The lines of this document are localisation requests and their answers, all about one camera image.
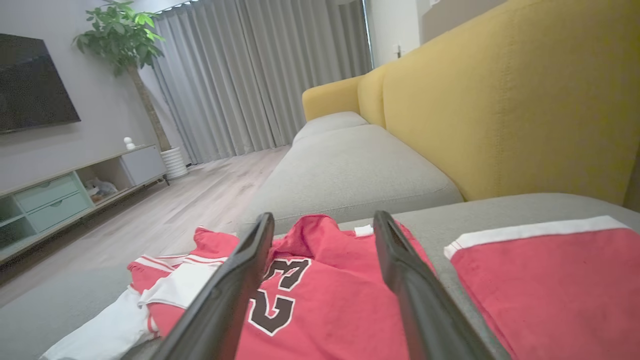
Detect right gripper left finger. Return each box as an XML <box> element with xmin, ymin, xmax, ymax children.
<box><xmin>150</xmin><ymin>212</ymin><xmax>276</xmax><ymax>360</ymax></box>

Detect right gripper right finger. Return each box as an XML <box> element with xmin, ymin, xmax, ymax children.
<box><xmin>372</xmin><ymin>210</ymin><xmax>511</xmax><ymax>360</ymax></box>

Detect red jersey white sleeves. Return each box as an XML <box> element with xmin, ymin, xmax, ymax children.
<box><xmin>40</xmin><ymin>214</ymin><xmax>436</xmax><ymax>360</ymax></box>

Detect red shorts white trim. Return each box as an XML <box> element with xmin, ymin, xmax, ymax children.
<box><xmin>444</xmin><ymin>215</ymin><xmax>640</xmax><ymax>360</ymax></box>

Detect grey sofa ottoman cushion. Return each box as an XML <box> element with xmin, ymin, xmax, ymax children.
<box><xmin>0</xmin><ymin>192</ymin><xmax>640</xmax><ymax>360</ymax></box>

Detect white ribbed plant pot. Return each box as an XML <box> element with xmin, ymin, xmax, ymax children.
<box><xmin>160</xmin><ymin>146</ymin><xmax>190</xmax><ymax>181</ymax></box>

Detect large grey sofa seat cushion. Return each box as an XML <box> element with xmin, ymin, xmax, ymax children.
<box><xmin>239</xmin><ymin>124</ymin><xmax>464</xmax><ymax>236</ymax></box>

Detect wooden tv cabinet green drawers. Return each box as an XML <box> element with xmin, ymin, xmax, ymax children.
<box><xmin>0</xmin><ymin>144</ymin><xmax>171</xmax><ymax>266</ymax></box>

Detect small grey sofa seat cushion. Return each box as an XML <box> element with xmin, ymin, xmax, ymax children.
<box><xmin>292</xmin><ymin>111</ymin><xmax>370</xmax><ymax>146</ymax></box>

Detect yellow sofa backrest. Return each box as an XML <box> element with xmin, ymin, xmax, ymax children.
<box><xmin>301</xmin><ymin>0</ymin><xmax>640</xmax><ymax>206</ymax></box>

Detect grey pleated curtain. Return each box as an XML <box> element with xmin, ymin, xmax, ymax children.
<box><xmin>150</xmin><ymin>0</ymin><xmax>373</xmax><ymax>166</ymax></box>

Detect black flat television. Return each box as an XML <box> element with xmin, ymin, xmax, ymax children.
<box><xmin>0</xmin><ymin>33</ymin><xmax>82</xmax><ymax>135</ymax></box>

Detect green potted tree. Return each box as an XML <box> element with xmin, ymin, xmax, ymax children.
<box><xmin>72</xmin><ymin>0</ymin><xmax>173</xmax><ymax>153</ymax></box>

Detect light wood wall panel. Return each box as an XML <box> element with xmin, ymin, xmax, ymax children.
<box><xmin>420</xmin><ymin>0</ymin><xmax>507</xmax><ymax>46</ymax></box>

